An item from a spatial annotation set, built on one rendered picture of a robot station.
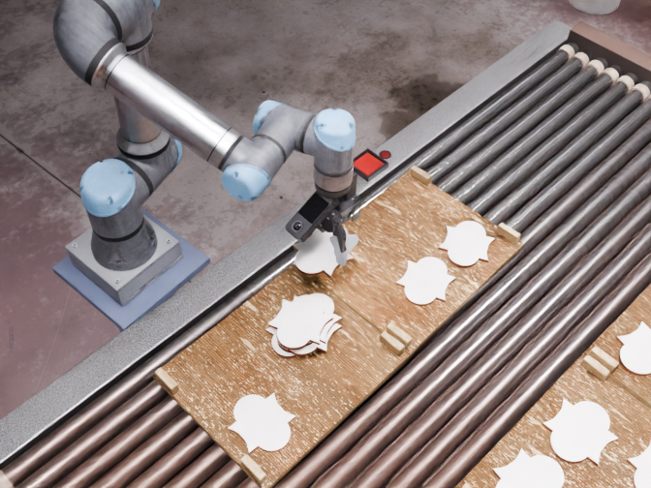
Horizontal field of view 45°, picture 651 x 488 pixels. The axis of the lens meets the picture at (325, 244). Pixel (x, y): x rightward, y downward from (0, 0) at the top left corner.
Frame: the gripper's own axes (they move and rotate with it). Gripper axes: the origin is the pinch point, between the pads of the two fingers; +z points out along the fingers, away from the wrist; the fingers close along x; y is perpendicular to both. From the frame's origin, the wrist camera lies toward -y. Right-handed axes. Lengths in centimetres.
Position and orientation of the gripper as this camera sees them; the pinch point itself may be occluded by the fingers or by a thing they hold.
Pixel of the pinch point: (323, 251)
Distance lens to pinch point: 167.7
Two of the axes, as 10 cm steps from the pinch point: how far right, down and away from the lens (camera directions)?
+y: 7.1, -5.2, 4.7
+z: -0.3, 6.5, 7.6
